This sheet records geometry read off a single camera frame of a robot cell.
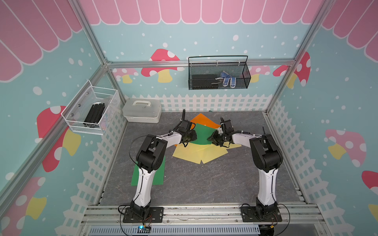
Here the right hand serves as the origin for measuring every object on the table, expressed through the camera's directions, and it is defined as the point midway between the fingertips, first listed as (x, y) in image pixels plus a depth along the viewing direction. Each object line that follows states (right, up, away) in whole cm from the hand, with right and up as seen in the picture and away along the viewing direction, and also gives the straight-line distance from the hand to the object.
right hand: (207, 138), depth 101 cm
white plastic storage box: (-47, +20, +7) cm, 52 cm away
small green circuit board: (-35, -43, -29) cm, 62 cm away
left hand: (-8, 0, +3) cm, 9 cm away
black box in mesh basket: (-3, +35, -13) cm, 38 cm away
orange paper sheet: (-3, +14, +16) cm, 21 cm away
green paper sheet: (-30, -22, -14) cm, 40 cm away
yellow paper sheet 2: (+11, -3, -12) cm, 17 cm away
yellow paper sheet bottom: (+2, -9, -5) cm, 10 cm away
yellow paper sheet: (-10, -9, -4) cm, 14 cm away
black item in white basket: (-57, +14, -32) cm, 67 cm away
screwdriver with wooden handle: (+43, +5, +7) cm, 44 cm away
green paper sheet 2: (-2, +4, +4) cm, 6 cm away
